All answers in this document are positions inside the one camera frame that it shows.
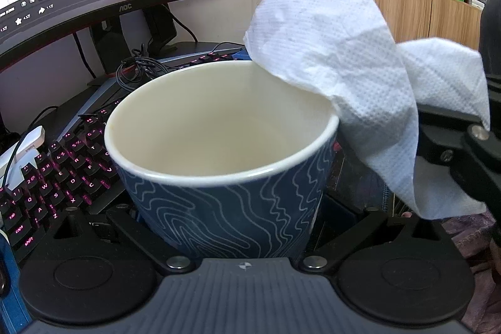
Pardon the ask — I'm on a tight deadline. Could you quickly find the black backlit mechanical keyboard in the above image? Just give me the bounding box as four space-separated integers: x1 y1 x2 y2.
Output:
0 51 244 274

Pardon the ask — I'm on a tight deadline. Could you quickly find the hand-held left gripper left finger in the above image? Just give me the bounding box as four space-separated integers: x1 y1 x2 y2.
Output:
53 206 197 277

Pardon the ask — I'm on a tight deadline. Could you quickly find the black monitor stand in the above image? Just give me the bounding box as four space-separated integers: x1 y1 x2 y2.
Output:
87 3 240 89

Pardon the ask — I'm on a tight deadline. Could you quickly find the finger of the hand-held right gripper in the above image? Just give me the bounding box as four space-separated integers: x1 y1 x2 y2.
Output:
415 101 501 210

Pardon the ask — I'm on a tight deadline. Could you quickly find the blue wavy-line paper cup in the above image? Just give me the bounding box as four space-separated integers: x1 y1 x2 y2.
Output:
104 60 339 261

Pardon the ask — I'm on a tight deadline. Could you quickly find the white rectangular device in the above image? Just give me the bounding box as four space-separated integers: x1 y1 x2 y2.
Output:
0 125 46 191

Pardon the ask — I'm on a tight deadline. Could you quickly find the purple patterned cloth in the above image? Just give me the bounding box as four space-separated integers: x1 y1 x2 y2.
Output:
442 209 501 334

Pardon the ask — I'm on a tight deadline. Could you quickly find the tangled black cable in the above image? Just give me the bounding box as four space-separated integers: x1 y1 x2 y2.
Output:
115 44 178 91

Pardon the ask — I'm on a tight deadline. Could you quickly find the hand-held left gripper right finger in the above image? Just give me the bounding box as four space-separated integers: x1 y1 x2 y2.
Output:
301 209 444 274

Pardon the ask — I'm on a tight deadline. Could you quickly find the white paper towel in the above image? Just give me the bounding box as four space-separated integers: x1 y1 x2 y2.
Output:
243 0 492 221

